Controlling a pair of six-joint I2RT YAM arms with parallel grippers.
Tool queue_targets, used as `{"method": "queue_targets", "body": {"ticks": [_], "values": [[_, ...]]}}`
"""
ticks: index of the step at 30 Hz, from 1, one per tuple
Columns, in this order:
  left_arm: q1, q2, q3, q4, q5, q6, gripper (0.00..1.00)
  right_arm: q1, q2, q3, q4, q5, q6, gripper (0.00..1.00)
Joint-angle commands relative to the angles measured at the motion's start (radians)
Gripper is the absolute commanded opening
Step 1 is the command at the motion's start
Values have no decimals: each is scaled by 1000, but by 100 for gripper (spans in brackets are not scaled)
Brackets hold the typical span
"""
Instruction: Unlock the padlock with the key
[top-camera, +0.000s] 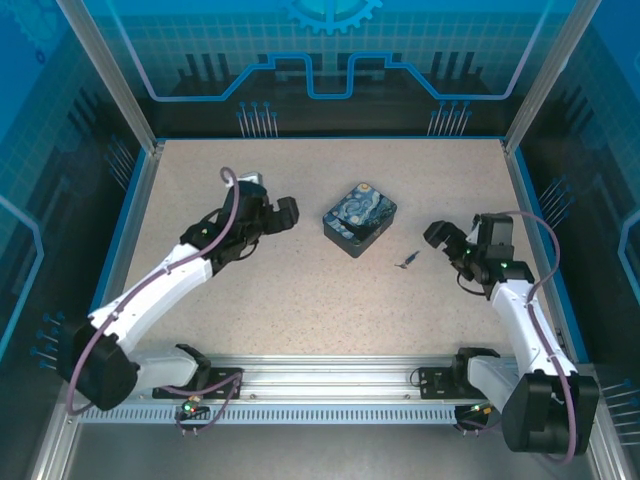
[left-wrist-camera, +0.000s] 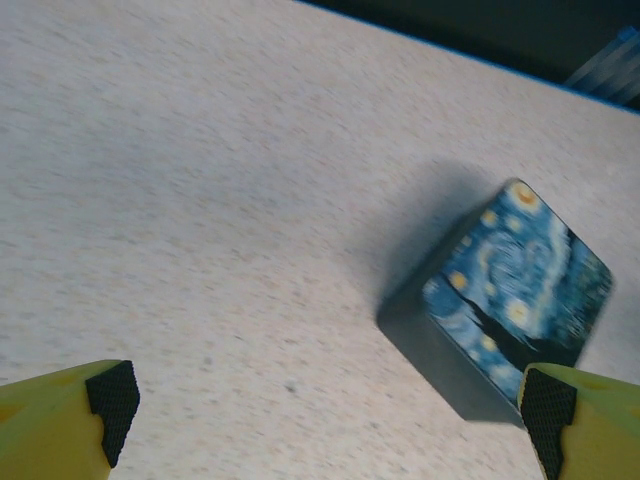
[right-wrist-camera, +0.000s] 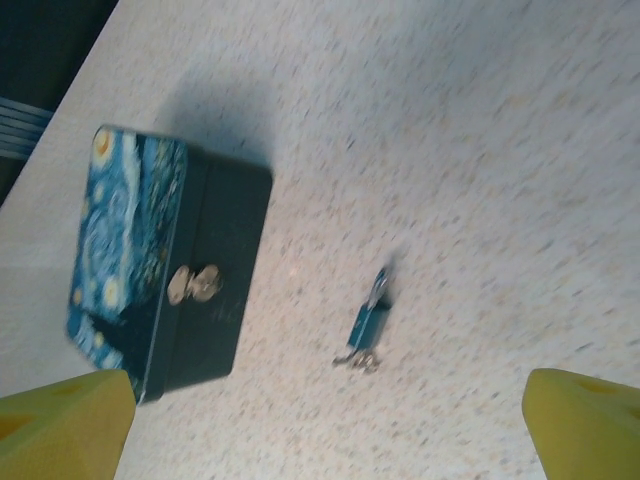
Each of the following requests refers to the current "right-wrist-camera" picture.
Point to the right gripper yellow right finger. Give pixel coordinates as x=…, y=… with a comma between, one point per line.
x=590, y=430

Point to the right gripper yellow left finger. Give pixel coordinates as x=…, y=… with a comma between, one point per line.
x=60, y=430

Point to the starry night tin box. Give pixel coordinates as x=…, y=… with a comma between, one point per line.
x=200, y=280

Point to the silver key bunch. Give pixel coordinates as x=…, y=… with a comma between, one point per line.
x=357, y=361

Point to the small blue padlock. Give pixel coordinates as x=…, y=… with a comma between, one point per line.
x=368, y=325

